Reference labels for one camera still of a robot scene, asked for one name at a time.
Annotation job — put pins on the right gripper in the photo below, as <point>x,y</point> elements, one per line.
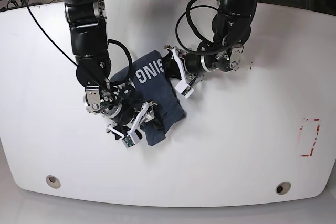
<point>128,119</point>

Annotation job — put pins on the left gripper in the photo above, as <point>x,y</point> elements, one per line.
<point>191,65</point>

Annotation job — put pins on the dark blue T-shirt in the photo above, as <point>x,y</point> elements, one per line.
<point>145,80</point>

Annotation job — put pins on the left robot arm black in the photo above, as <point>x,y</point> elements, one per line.
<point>231,27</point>

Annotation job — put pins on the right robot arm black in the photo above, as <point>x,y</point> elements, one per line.
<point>115,99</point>

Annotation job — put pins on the red tape rectangle marking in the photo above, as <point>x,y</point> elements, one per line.
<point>307,138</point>

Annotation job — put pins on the left table cable grommet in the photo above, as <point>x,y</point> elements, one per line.
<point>53,182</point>

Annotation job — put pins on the table cable grommet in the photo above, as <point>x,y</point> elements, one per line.
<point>283,188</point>
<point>53,182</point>

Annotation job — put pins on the right table cable grommet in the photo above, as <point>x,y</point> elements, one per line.
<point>283,188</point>

